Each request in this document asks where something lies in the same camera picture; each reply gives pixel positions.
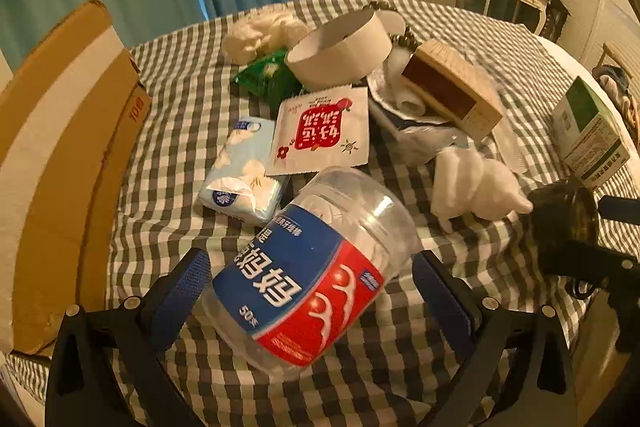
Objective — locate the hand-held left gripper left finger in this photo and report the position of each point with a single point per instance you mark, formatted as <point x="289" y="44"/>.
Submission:
<point x="182" y="292"/>

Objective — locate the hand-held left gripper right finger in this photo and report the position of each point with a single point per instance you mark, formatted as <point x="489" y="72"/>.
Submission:
<point x="442" y="302"/>

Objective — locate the white figurine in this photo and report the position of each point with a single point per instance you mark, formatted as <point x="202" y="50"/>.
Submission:
<point x="480" y="187"/>

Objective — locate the clear jar blue red label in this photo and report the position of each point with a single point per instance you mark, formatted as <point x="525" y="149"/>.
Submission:
<point x="300" y="277"/>

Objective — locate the brown cardboard box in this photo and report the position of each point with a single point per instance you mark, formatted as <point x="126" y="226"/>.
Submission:
<point x="60" y="117"/>

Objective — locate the green white carton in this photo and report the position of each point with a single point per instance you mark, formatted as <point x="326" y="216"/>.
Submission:
<point x="585" y="132"/>

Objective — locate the blue white tissue pack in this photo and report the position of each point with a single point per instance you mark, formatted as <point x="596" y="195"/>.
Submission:
<point x="240" y="167"/>

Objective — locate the wooden chair with clothes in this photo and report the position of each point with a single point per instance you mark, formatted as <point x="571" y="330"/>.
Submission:
<point x="615" y="82"/>

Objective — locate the wooden box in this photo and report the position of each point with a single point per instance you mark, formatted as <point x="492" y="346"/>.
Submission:
<point x="450" y="67"/>

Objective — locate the white red sachet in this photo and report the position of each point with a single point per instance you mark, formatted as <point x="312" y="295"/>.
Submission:
<point x="320" y="132"/>

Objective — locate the black bag beside table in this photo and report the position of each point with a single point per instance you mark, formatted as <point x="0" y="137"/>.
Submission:
<point x="555" y="14"/>

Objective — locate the green snack packet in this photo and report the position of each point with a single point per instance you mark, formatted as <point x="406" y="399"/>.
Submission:
<point x="265" y="77"/>

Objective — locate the crumpled white tissue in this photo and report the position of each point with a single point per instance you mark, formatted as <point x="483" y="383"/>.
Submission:
<point x="250" y="37"/>

